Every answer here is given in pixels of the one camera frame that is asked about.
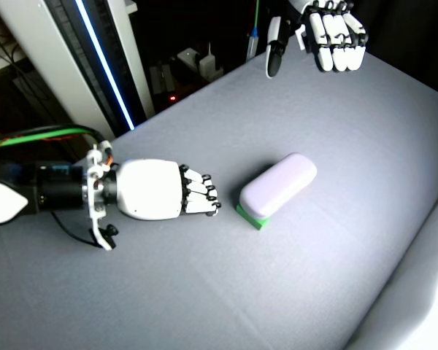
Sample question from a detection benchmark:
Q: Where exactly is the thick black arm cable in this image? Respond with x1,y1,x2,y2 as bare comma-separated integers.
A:
0,123,109,147

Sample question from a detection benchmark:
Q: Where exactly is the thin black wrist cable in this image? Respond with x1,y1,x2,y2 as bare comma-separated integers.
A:
50,210,104,249

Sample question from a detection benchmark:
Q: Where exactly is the red twisted arm wire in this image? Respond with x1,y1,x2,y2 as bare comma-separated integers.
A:
0,133,81,151

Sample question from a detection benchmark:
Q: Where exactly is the grey table cloth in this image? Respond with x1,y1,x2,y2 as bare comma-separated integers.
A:
0,47,438,350

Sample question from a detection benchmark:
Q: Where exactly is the power strip with red light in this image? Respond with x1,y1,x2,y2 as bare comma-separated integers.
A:
148,64,180,107

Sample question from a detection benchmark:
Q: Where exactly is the white connector on green cable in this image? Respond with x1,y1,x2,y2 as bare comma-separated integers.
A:
245,27,261,62

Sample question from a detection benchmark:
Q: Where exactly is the grey column with blue light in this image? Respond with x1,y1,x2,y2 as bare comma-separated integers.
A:
0,0,156,139

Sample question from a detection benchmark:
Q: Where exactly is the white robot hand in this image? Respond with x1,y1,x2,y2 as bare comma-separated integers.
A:
264,0,369,79
115,159,223,222

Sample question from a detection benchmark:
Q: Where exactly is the lilac oblong hard case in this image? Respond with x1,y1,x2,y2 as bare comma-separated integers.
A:
239,152,318,219

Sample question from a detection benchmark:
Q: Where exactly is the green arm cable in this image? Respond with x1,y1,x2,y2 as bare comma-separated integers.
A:
0,128,96,152

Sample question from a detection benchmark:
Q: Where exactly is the white plug adapter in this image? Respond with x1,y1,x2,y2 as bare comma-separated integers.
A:
198,42,224,82

